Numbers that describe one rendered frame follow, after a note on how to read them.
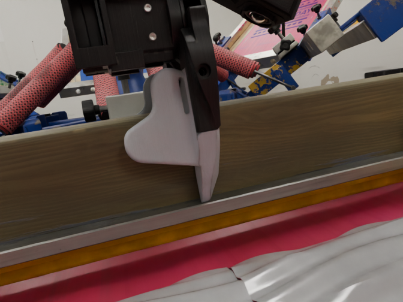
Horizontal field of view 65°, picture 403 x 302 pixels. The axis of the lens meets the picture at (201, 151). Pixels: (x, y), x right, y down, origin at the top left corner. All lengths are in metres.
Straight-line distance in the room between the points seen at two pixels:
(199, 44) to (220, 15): 4.53
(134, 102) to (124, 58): 0.30
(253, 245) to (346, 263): 0.07
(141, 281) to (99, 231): 0.04
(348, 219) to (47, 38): 4.32
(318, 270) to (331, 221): 0.08
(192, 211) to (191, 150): 0.04
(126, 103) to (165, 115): 0.29
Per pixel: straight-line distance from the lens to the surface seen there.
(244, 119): 0.23
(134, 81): 1.01
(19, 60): 4.49
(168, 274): 0.23
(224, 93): 0.89
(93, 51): 0.19
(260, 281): 0.20
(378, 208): 0.30
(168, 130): 0.20
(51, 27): 4.47
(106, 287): 0.23
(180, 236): 0.25
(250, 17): 0.25
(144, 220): 0.22
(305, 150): 0.26
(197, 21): 0.19
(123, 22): 0.20
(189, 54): 0.19
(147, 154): 0.20
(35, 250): 0.23
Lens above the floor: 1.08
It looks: 12 degrees down
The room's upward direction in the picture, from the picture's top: 8 degrees counter-clockwise
